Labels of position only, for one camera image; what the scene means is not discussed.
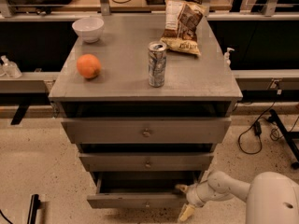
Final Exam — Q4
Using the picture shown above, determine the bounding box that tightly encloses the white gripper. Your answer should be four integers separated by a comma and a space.
175, 182, 208, 222

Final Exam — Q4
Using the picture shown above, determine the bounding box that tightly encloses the grey bottom drawer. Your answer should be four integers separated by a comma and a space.
87, 171, 202, 208

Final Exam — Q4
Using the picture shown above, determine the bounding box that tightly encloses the grey drawer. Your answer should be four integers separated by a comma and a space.
62, 118, 231, 144
78, 152, 213, 172
87, 171, 202, 208

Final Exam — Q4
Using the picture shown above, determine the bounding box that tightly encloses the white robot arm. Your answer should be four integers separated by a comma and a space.
176, 171, 299, 224

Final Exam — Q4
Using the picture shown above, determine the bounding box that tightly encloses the grey drawer cabinet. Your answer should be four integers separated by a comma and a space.
48, 13, 244, 189

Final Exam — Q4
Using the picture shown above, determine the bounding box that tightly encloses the grey middle drawer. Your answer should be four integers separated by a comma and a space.
78, 152, 213, 172

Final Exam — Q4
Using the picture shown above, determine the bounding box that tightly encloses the grey top drawer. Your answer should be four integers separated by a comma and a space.
62, 118, 231, 144

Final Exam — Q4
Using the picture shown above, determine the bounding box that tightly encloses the black stand leg right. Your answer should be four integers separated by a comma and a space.
269, 109, 299, 170

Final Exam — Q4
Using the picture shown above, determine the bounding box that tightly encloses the white pump bottle right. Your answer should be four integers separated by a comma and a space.
223, 48, 235, 66

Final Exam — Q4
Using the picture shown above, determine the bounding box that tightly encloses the black bar on floor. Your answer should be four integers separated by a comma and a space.
27, 194, 40, 224

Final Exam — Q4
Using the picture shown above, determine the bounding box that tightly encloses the silver drink can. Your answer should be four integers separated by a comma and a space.
148, 41, 167, 88

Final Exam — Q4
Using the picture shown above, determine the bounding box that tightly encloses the orange fruit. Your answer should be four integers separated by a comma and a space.
77, 54, 101, 79

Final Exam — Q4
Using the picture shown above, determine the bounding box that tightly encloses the brown chip bag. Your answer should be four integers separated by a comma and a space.
161, 0, 206, 56

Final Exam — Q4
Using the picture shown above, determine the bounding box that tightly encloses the white bowl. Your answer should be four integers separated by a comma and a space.
72, 17, 105, 43

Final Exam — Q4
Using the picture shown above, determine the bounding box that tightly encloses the clear sanitizer bottle left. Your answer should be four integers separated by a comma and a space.
1, 55, 22, 78

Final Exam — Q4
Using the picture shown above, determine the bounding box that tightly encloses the black floor cable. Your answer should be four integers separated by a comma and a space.
237, 91, 299, 156

